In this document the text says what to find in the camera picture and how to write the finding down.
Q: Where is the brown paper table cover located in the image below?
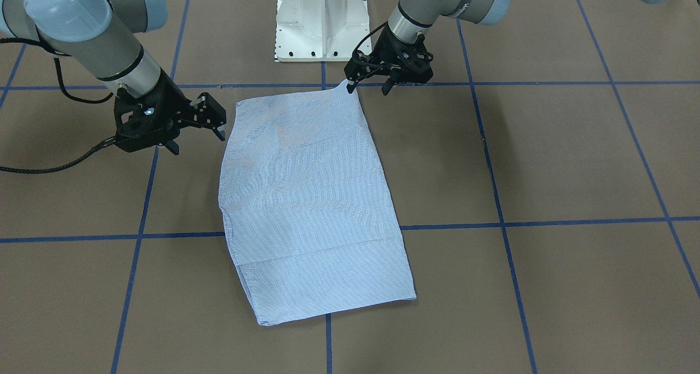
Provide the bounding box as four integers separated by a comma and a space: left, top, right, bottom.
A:
2, 0, 699, 373

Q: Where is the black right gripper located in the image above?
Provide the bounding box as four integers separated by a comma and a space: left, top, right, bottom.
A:
115, 72, 227, 156

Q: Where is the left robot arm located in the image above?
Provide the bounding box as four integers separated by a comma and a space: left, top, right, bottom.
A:
343, 0, 698, 94

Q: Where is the light blue striped shirt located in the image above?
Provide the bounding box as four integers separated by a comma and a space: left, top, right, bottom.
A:
218, 83, 417, 326

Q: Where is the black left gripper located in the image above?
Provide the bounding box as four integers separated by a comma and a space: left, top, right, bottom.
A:
343, 23, 400, 96

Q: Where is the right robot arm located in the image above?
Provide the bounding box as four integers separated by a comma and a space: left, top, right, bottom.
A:
2, 0, 226, 155

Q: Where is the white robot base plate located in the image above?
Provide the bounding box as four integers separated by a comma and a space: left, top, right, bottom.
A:
275, 0, 372, 62

